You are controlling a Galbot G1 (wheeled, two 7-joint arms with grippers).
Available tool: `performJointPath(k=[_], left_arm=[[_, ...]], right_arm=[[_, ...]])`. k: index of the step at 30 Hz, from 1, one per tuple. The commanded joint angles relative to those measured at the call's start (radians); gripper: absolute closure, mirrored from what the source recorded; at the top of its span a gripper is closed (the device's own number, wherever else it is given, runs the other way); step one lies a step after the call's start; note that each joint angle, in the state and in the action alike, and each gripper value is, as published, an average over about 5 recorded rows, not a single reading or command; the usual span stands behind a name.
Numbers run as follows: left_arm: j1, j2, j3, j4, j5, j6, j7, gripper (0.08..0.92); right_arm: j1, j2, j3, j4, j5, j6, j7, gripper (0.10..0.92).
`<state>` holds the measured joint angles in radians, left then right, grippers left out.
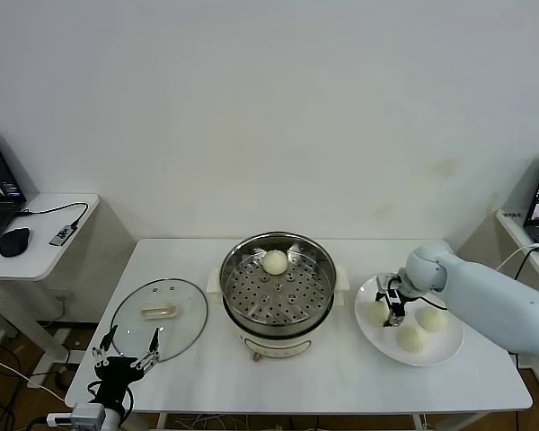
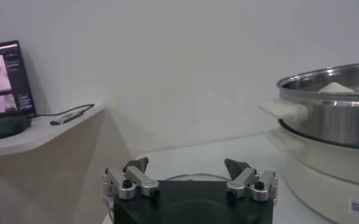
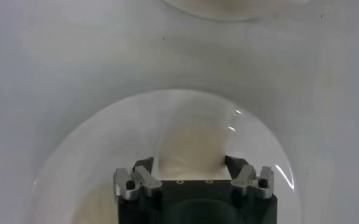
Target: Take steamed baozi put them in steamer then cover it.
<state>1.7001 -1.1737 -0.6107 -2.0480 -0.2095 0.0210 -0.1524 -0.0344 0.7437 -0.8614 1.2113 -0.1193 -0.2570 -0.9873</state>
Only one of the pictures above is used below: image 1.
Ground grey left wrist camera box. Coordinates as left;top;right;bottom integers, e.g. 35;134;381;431
47;402;108;430

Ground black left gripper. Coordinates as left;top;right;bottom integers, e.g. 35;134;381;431
93;325;161;408

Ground round white plate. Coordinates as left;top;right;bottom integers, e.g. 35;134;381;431
353;272;464;367

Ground white laptop cable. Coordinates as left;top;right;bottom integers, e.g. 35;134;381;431
495;244;539;278

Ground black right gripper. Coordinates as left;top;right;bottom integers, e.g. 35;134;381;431
376;268;410;328

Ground round glass pot lid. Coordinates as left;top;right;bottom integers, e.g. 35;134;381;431
110;277;209;364

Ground cream electric cooker pot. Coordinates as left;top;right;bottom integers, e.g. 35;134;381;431
205;265;350;363

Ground white floor cable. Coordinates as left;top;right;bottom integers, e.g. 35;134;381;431
0;348;73;403

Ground perforated steel steamer basket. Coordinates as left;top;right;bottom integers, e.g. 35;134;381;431
206;231;349;336

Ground white steamed baozi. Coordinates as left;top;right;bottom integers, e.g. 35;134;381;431
262;250;290;277
415;307;448;333
367;303;393;327
395;325;429;354

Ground grey usb hub with cable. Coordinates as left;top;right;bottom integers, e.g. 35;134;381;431
17;202;90;247

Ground white side table with mouse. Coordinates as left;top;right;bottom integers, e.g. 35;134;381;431
0;193;102;390

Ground black computer mouse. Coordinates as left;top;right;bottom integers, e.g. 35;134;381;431
0;227;31;259

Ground white side table with label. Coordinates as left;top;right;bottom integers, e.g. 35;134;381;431
495;208;539;396

